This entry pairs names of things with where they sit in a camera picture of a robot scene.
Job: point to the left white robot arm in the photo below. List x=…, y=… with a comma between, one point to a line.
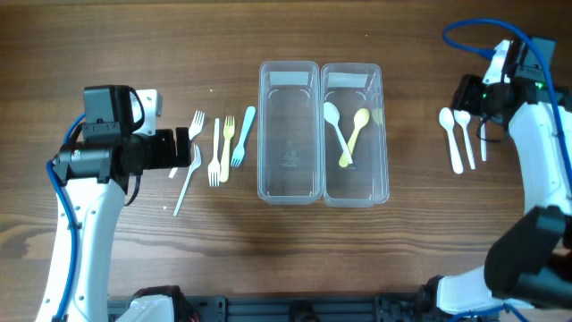
x=96, y=174

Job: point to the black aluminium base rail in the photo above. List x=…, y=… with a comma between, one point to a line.
x=385, y=307

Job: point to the yellow plastic fork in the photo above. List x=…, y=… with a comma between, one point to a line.
x=228, y=133

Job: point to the yellow plastic spoon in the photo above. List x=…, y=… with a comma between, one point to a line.
x=361, y=119

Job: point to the light blue plastic fork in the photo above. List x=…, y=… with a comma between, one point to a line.
x=239, y=151

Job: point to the white spoon thick handle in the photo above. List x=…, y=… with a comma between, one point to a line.
x=447, y=122

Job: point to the translucent white plastic spoon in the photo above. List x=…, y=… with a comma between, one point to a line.
x=482, y=138

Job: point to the clear plastic container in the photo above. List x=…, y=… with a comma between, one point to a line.
x=289, y=153
x=356, y=90

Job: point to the right clear plastic container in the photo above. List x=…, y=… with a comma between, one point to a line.
x=356, y=90

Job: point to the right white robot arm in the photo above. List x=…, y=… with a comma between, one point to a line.
x=522, y=268

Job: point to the translucent white plastic fork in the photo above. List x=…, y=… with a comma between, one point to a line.
x=195, y=164

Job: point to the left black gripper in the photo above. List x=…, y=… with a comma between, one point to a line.
x=181, y=146

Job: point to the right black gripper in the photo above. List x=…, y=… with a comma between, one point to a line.
x=463, y=94

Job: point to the white spoon thin handle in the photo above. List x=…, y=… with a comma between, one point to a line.
x=463, y=118

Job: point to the left clear plastic container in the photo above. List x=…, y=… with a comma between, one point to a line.
x=289, y=153

